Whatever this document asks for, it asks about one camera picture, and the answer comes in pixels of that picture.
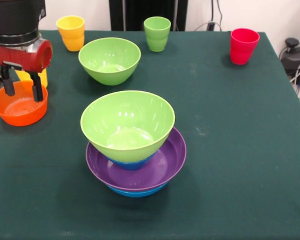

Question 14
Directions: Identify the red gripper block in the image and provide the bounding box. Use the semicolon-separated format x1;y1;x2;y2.
0;39;53;103

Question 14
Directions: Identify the orange bowl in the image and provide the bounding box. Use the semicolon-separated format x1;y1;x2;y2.
0;80;49;127

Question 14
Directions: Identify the green bowl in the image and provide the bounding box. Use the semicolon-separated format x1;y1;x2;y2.
78;37;142;86
80;90;176;163

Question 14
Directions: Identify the small dark blue bowl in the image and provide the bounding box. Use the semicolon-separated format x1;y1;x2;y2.
107;152;158;172

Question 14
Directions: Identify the large light blue bowl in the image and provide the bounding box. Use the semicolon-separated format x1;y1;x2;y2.
106;181;171;199

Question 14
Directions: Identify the purple bowl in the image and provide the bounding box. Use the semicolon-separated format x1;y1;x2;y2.
85;126;187;193

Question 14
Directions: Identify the yellow orange cup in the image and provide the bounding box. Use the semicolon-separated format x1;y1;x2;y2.
55;15;86;52

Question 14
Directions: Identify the black panel with poles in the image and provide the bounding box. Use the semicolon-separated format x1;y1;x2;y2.
109;0;188;32

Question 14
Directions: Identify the green cup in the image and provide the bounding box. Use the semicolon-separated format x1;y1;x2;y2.
143;16;172;53

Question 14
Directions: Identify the red cup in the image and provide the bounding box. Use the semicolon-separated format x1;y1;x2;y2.
230;28;261;66

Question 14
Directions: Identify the dark green table cloth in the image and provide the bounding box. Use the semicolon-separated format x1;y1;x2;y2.
0;29;300;240

